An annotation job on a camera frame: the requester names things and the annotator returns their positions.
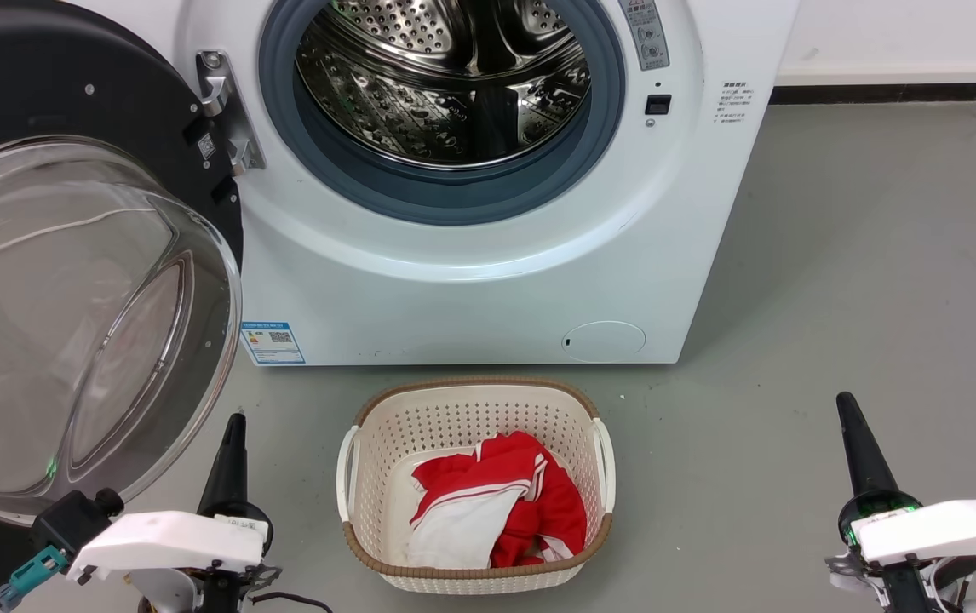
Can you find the round white filter cover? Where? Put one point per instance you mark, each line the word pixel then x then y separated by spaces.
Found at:
pixel 604 341

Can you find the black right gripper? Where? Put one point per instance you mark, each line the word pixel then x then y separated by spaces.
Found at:
pixel 905 583

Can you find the silver metal door hinge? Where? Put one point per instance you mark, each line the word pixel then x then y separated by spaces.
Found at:
pixel 224 106

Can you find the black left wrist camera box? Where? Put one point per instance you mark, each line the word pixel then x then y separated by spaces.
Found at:
pixel 71 519

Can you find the blue energy label sticker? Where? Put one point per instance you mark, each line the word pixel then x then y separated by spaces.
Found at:
pixel 272 342

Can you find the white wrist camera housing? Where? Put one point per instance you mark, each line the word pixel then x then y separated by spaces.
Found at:
pixel 169 541
pixel 948 528

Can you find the white front-load washing machine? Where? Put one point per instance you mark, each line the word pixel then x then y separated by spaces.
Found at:
pixel 471 289

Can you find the grey instruction sticker strip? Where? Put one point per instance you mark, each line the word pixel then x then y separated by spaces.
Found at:
pixel 646 32

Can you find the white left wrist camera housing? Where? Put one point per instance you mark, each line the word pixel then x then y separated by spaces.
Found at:
pixel 169 541

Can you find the black door latch socket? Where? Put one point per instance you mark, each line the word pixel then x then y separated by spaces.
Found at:
pixel 657 104

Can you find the stainless steel washer drum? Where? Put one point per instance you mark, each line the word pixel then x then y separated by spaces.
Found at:
pixel 445 102

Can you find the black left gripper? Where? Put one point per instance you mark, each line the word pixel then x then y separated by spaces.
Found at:
pixel 215 592

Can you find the red and white garment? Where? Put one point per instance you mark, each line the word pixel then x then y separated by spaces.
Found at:
pixel 539 502

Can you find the small printed warning text label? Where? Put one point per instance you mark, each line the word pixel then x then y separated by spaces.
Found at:
pixel 733 102

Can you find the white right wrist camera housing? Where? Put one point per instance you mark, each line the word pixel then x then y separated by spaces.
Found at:
pixel 948 528

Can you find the black round glass washer door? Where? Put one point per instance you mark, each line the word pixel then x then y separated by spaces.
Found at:
pixel 71 323

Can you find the cream plastic laundry basket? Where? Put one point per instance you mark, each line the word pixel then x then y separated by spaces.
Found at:
pixel 377 434

